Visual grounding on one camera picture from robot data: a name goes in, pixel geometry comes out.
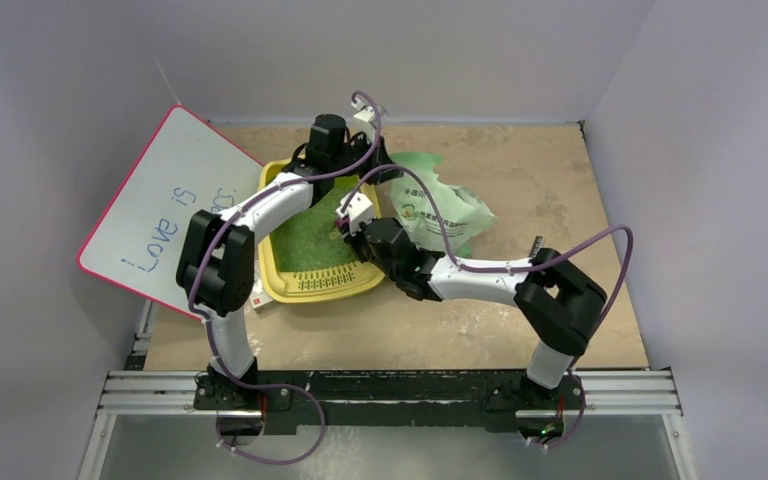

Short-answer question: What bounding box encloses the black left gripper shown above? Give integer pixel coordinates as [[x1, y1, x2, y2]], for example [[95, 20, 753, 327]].
[[329, 132, 402, 186]]

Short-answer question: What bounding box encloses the yellow litter box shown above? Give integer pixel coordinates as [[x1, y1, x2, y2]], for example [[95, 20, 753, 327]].
[[258, 176, 384, 304]]

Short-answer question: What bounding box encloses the green cat litter bag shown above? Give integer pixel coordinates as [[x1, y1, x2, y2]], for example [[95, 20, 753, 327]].
[[387, 152, 496, 258]]

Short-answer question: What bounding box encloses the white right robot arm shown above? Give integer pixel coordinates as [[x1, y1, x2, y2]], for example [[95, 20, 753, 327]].
[[336, 217, 608, 407]]

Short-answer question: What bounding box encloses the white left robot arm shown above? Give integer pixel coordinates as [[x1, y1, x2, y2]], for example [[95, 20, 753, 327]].
[[175, 105, 391, 409]]

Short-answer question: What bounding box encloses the small white red box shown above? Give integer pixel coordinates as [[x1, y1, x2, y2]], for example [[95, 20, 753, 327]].
[[249, 279, 275, 311]]

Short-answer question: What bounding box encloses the pink framed whiteboard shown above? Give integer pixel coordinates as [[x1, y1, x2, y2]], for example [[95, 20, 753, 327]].
[[76, 106, 263, 313]]

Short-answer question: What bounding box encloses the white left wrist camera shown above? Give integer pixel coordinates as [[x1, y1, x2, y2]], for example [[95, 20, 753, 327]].
[[353, 105, 380, 140]]

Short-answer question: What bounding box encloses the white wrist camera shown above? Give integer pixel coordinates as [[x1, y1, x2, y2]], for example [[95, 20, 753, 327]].
[[335, 193, 377, 237], [353, 105, 380, 140]]

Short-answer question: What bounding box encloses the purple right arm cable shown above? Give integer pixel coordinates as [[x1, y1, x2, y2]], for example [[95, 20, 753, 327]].
[[340, 163, 636, 359]]

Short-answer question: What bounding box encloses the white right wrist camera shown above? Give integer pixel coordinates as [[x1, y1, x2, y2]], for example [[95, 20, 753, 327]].
[[335, 193, 377, 237]]

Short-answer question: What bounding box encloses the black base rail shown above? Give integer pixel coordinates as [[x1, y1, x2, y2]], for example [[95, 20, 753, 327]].
[[195, 367, 584, 439]]

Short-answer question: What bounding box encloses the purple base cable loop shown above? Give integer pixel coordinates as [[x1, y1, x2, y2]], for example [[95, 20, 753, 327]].
[[215, 386, 328, 467]]

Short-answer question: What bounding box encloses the aluminium frame rail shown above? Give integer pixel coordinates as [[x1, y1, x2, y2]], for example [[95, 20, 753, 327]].
[[96, 370, 683, 418]]

